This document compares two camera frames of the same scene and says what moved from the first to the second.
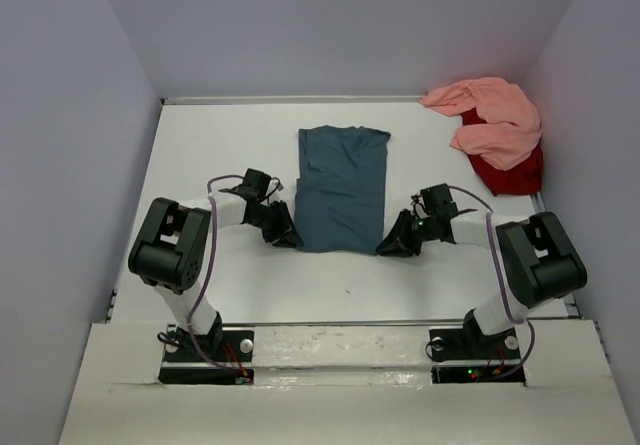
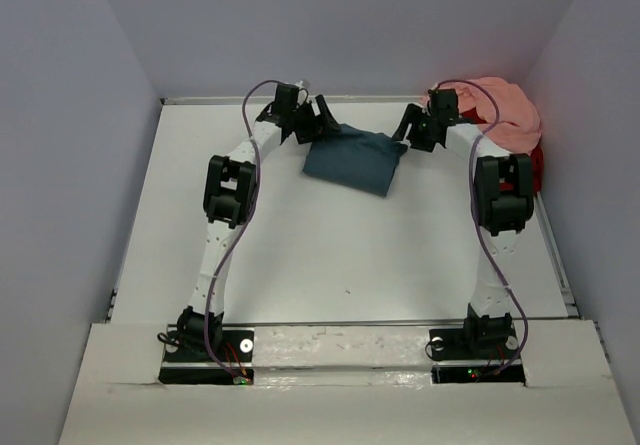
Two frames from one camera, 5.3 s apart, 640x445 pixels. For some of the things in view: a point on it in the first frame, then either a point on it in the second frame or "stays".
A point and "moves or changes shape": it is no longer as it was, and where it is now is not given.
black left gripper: x=283 y=231 -> x=315 y=124
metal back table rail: x=291 y=100 stays
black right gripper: x=400 y=232 -> x=414 y=115
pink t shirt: x=511 y=131 stays
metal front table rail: x=333 y=322 stays
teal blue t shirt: x=340 y=185 moves or changes shape
